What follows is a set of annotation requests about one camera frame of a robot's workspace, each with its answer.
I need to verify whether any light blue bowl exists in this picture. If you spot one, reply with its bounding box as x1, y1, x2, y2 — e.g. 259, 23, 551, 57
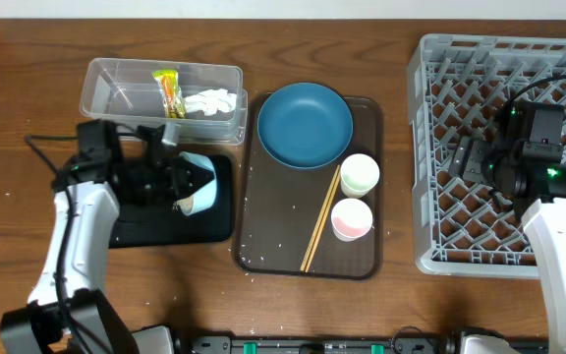
173, 151, 218, 216

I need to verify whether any white tissue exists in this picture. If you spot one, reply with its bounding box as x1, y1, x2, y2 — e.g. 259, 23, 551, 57
184, 88, 237, 116

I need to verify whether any green orange snack wrapper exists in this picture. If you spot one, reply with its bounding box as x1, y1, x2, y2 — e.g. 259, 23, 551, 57
152, 69, 186, 119

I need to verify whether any white cup green inside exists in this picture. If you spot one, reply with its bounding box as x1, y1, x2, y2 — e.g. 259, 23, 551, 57
340, 153, 380, 199

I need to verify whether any white cup pink inside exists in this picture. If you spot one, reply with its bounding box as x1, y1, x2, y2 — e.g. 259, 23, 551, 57
330, 199, 373, 242

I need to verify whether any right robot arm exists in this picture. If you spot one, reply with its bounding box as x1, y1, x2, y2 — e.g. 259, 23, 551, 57
449, 101, 566, 353

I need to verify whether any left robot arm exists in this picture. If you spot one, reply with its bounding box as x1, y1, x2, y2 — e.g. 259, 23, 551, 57
0, 120, 217, 353

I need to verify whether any grey dishwasher rack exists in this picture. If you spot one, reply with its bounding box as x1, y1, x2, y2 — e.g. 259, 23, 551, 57
407, 33, 566, 279

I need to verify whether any black plastic tray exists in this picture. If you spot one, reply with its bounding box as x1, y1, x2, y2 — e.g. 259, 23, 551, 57
109, 155, 234, 249

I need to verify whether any clear plastic bin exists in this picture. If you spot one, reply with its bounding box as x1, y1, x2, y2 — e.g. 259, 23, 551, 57
80, 58, 248, 146

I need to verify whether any brown serving tray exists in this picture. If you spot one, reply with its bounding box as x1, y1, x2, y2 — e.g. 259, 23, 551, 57
233, 94, 383, 280

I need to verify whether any dark blue plate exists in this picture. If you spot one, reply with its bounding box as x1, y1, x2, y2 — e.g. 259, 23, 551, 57
256, 83, 354, 169

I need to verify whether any wooden chopstick left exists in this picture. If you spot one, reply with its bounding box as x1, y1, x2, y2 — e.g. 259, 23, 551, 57
299, 164, 340, 272

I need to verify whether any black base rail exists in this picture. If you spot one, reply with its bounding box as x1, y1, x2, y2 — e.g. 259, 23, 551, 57
186, 335, 456, 354

